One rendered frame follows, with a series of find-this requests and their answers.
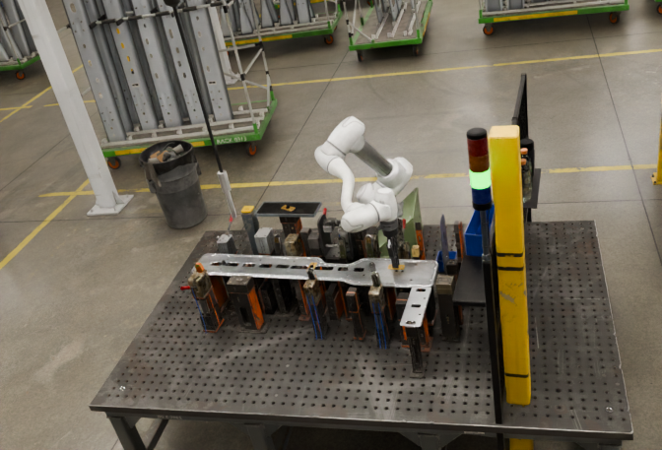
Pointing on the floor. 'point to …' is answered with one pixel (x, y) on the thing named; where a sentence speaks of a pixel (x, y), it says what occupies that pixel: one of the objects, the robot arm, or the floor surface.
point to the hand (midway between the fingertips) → (395, 260)
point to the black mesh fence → (497, 281)
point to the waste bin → (174, 181)
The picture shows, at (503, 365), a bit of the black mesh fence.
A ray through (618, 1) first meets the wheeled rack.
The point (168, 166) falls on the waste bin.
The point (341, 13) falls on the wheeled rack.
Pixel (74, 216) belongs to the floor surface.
